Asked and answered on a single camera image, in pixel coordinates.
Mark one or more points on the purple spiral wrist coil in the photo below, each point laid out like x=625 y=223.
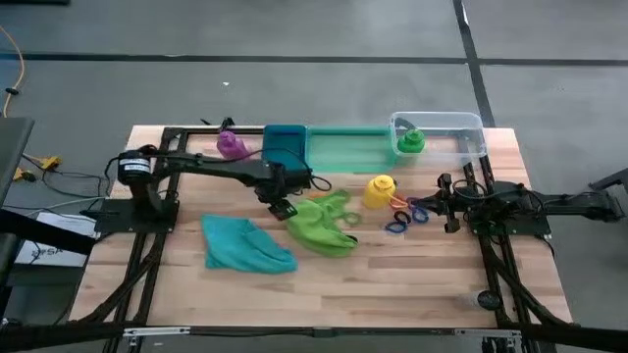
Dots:
x=411 y=199

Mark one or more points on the white printed box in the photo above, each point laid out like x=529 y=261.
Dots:
x=59 y=255

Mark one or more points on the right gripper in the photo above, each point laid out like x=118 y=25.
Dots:
x=451 y=206

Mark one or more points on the green spiral wrist coil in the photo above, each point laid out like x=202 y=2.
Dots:
x=344 y=218

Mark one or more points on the black stand beam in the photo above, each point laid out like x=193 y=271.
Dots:
x=44 y=235

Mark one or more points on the silver metal bracket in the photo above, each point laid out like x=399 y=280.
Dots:
x=486 y=333
x=154 y=332

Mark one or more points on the black stand foot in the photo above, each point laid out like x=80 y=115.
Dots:
x=611 y=180

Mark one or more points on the teal translucent bin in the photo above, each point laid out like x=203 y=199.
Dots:
x=350 y=149

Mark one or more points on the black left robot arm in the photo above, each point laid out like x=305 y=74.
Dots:
x=206 y=169

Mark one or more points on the green microfibre towel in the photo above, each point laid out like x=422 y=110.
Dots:
x=316 y=230

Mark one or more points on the teal microfibre towel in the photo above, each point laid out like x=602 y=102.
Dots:
x=240 y=245

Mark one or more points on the orange spiral wrist coil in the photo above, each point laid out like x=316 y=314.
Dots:
x=405 y=203

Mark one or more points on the black aluminium rig frame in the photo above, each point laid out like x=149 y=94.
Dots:
x=196 y=130

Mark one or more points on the magenta sports bottle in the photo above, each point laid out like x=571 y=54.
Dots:
x=233 y=146

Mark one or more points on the black round knob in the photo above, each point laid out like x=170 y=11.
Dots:
x=488 y=300

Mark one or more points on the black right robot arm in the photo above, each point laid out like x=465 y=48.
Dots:
x=564 y=203

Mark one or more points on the yellow sports bottle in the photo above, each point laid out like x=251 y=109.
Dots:
x=379 y=191

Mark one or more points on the green sports bottle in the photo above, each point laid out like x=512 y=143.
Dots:
x=411 y=141

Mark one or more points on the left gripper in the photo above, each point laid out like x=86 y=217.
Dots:
x=282 y=184

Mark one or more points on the black table clamp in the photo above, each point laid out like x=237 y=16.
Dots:
x=226 y=123

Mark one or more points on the clear plastic bin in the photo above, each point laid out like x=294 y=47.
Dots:
x=451 y=137

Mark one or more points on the blue plastic bin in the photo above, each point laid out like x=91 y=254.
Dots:
x=284 y=142

